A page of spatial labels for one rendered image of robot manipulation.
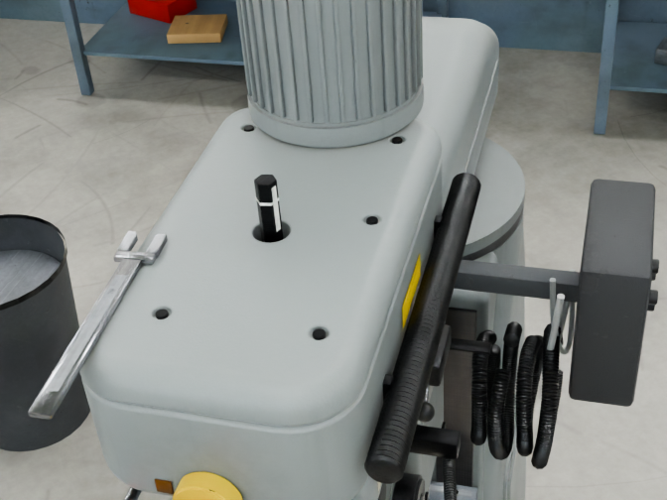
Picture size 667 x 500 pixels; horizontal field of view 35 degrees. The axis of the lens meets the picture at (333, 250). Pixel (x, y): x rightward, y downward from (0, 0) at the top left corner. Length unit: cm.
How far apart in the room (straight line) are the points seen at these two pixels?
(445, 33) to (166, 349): 91
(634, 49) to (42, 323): 302
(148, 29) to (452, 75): 404
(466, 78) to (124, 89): 401
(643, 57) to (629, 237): 375
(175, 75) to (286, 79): 442
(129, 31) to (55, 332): 253
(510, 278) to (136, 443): 60
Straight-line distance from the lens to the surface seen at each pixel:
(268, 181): 99
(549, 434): 140
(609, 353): 132
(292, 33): 109
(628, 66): 494
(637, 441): 344
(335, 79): 111
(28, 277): 342
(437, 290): 108
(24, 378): 335
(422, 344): 101
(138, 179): 473
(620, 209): 135
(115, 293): 97
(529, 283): 137
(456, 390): 163
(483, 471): 178
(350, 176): 110
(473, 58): 164
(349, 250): 99
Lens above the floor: 249
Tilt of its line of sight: 37 degrees down
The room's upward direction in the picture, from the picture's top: 5 degrees counter-clockwise
